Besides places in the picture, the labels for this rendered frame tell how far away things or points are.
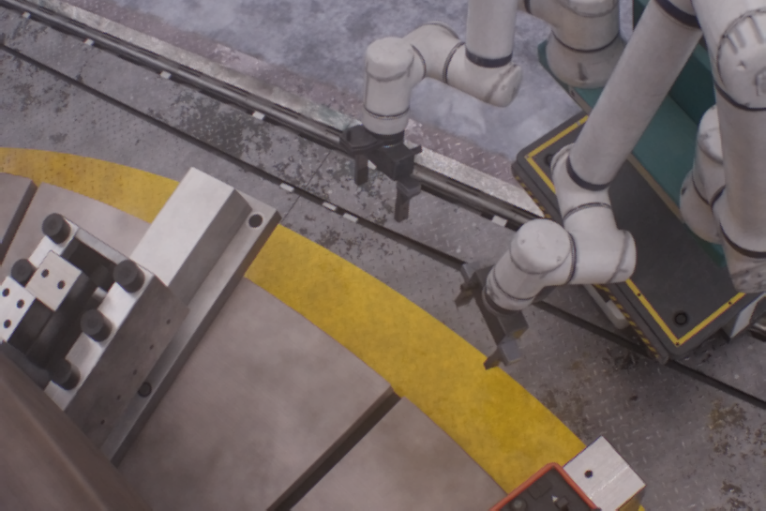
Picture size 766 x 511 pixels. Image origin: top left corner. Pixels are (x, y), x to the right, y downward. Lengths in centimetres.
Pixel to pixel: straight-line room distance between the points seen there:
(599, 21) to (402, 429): 102
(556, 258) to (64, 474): 86
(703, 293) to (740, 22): 127
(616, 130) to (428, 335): 130
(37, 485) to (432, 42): 107
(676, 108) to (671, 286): 47
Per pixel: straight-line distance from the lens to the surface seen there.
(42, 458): 155
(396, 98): 169
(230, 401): 232
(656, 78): 132
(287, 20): 330
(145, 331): 217
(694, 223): 184
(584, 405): 248
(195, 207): 240
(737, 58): 105
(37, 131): 350
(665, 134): 197
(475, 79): 169
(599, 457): 174
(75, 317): 215
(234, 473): 227
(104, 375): 213
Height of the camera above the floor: 238
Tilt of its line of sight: 58 degrees down
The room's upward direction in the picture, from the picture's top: 23 degrees counter-clockwise
